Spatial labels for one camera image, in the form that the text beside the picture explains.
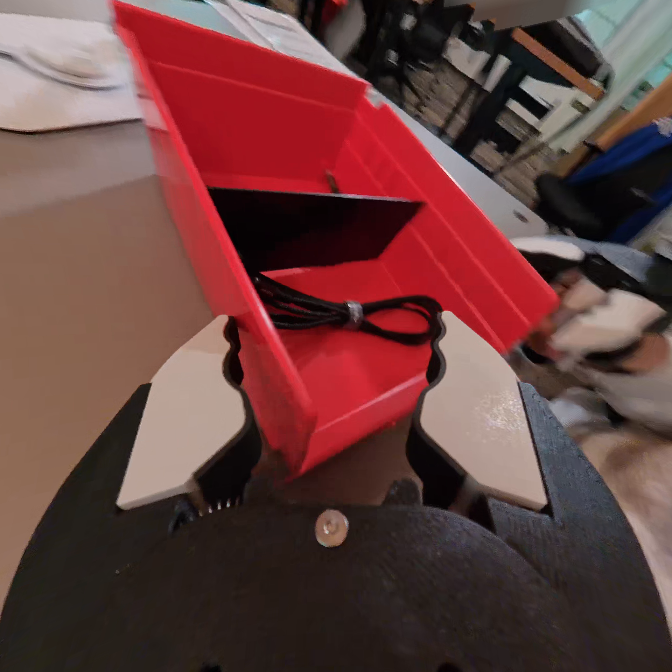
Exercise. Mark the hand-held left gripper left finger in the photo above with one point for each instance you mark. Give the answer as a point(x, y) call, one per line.
point(178, 420)

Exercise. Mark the black bin divider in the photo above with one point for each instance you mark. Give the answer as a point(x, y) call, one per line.
point(304, 225)

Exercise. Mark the white paper sheet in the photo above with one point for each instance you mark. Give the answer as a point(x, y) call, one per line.
point(273, 26)

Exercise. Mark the blue jacket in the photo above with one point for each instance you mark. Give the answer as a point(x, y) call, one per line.
point(630, 168)

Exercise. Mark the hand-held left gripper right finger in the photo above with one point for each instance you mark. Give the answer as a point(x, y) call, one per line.
point(477, 420)

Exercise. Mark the black shelving rack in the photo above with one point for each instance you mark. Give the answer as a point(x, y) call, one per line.
point(472, 78)

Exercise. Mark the red plastic storage bin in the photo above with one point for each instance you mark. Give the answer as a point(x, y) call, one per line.
point(252, 131)

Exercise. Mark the person's right forearm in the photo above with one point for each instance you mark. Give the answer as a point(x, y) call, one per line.
point(619, 399)

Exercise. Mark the black office chair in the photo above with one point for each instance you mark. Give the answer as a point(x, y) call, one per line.
point(567, 204)

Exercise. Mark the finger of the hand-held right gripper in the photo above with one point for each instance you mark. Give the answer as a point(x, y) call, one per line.
point(551, 248)
point(609, 328)

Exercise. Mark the wooden handrail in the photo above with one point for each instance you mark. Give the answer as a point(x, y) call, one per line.
point(640, 115)

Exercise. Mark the white lamp base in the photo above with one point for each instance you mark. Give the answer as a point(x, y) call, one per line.
point(52, 107)

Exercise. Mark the grey desk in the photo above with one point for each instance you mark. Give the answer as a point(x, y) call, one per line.
point(78, 262)

